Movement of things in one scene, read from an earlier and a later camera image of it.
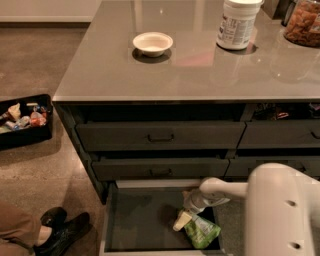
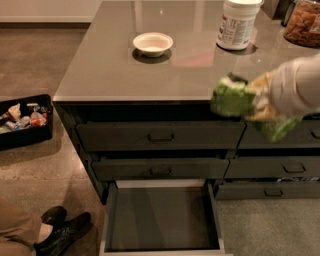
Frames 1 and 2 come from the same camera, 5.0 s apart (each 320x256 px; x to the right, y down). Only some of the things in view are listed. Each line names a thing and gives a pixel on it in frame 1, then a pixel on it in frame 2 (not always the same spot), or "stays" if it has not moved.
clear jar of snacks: (302, 27) stays
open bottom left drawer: (138, 217) stays
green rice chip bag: (201, 232) -> (230, 96)
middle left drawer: (148, 168) stays
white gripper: (196, 202) -> (287, 89)
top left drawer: (157, 136) stays
